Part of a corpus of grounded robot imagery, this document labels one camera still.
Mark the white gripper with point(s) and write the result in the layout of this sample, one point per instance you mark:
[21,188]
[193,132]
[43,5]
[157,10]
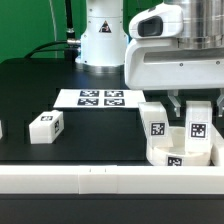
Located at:
[158,64]

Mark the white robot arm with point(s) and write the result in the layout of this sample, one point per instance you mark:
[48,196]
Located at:
[194,24]

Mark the white right fence bar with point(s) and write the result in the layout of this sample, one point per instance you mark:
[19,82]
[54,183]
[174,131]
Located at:
[217,153]

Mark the white fence bar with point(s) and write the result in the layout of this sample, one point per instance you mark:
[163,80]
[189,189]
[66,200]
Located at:
[217,153]
[29,179]

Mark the white marker sheet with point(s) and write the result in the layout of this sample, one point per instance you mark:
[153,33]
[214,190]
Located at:
[98,98]

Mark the white front fence bar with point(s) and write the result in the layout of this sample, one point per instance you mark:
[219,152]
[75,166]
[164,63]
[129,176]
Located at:
[29,179]

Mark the white object at left edge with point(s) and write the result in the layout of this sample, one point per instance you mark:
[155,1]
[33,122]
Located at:
[1,133]

